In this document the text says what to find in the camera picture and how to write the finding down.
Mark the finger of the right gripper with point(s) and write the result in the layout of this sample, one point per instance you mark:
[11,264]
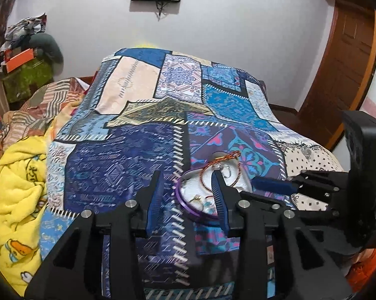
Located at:
[283,187]

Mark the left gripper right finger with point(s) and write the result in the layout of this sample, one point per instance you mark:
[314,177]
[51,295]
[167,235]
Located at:
[303,269]

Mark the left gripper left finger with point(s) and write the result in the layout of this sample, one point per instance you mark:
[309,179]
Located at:
[98,254]

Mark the silver earring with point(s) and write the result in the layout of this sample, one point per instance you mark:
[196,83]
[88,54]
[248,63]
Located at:
[226,171]

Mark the purple heart-shaped tin box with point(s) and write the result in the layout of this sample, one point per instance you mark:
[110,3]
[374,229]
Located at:
[193,188]

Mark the orange jacket right forearm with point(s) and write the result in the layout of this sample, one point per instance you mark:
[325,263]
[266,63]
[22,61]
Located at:
[362,269]

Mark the yellow cartoon blanket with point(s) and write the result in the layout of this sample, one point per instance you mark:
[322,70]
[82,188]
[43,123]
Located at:
[23,199]

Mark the brown wooden door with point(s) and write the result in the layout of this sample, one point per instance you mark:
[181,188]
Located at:
[344,74]

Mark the blue patchwork bed cover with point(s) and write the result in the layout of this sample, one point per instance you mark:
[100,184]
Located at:
[156,110]

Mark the striped patchwork quilt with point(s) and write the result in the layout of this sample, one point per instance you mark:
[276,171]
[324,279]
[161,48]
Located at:
[36,114]

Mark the orange box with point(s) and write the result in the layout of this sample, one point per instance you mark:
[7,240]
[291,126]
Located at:
[20,59]

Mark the pile of clothes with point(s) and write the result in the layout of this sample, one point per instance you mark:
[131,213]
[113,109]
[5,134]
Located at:
[26,27]

